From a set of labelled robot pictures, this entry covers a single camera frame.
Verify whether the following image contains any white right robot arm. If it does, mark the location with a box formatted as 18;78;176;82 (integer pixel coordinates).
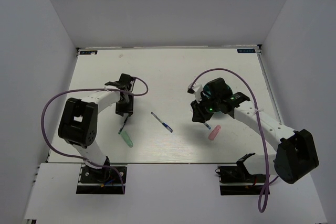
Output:
187;78;319;184

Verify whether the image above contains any left corner label sticker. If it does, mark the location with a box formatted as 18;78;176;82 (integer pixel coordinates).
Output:
79;50;98;55

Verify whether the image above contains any mint green correction pen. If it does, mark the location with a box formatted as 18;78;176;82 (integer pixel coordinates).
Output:
120;131;133;148

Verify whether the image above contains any green clear gel pen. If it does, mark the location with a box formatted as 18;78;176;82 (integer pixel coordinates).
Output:
118;115;130;134

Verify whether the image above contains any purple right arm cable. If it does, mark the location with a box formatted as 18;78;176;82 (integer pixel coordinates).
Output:
190;68;279;213

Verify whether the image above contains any blue clear ballpoint pen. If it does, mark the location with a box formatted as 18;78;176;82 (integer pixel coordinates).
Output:
151;112;173;133

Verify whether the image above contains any right corner label sticker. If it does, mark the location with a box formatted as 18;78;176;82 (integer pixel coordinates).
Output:
237;48;256;54

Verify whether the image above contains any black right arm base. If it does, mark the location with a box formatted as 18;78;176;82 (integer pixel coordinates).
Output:
215;166;266;196

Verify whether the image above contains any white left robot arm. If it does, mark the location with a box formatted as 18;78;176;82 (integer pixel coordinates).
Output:
58;73;135;182

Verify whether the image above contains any teal round divided organizer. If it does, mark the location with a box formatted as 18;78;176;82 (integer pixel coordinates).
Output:
203;82;233;116

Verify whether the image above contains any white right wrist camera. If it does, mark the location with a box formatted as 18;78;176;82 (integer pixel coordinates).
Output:
187;82;203;103

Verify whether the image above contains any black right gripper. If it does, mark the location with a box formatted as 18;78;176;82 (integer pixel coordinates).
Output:
191;94;221;123

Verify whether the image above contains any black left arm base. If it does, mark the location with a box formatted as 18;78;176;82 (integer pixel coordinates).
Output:
76;165;123;195

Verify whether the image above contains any pink correction pen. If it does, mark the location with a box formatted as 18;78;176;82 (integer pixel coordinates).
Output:
208;125;221;141

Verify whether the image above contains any corner label sticker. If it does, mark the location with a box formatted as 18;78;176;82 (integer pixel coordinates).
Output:
79;50;98;55
237;48;256;54

